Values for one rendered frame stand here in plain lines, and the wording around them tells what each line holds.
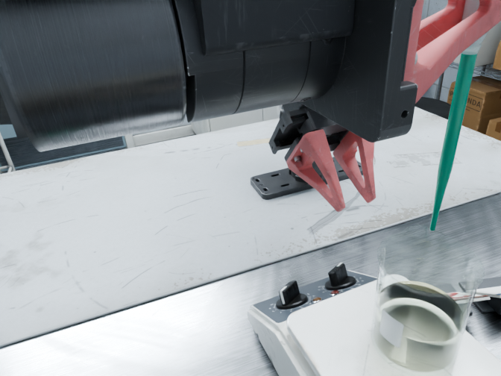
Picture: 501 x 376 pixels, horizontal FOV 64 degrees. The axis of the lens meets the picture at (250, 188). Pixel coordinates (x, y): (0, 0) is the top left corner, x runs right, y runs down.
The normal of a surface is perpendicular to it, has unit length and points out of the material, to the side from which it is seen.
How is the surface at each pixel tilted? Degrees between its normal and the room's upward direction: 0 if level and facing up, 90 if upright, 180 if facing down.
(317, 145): 61
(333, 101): 90
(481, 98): 89
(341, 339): 0
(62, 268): 0
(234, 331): 0
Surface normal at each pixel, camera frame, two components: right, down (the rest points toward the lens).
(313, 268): -0.07, -0.87
